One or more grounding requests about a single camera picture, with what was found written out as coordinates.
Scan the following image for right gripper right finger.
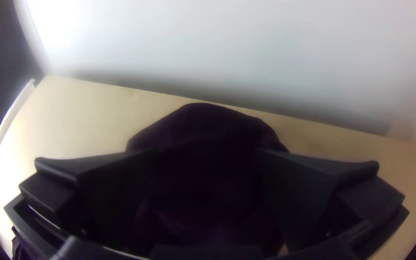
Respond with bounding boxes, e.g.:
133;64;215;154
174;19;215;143
254;147;406;252

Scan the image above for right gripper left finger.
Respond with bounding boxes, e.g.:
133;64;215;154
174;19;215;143
18;148;162;248

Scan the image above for dark t-shirt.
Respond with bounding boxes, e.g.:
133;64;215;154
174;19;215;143
127;103;290;259

